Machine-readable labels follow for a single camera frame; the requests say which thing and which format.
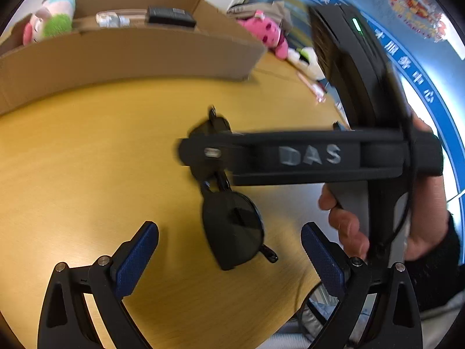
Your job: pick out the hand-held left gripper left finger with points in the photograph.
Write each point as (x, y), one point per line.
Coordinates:
(136, 258)

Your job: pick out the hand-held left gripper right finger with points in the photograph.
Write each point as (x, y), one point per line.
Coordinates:
(323, 258)

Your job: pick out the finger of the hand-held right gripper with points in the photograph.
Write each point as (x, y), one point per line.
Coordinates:
(218, 152)

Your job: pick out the black sunglasses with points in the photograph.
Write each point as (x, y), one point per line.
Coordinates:
(232, 225)

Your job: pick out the brown cardboard box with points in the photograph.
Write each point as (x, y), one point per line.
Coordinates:
(127, 54)

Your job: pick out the white and black device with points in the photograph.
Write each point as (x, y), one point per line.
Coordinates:
(170, 16)

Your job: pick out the white electronic device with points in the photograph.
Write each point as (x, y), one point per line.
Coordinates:
(112, 18)

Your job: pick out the pink pig plush toy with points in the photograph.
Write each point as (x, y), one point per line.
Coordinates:
(47, 18)

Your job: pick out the person's right forearm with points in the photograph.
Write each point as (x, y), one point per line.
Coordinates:
(439, 261)

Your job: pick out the person's right hand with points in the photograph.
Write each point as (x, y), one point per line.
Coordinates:
(348, 229)

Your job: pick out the white plush toy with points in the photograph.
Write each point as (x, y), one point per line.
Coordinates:
(308, 60)

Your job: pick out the wooden pencil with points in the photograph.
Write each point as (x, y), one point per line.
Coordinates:
(310, 87)

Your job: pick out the grey cloth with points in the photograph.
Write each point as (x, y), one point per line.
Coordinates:
(283, 14)

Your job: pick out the pink spotted plush toy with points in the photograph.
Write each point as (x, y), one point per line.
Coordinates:
(267, 31)

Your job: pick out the person's grey clothing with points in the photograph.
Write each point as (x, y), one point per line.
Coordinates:
(436, 323)

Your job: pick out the round red wall sticker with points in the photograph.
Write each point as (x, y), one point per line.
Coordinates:
(417, 11)

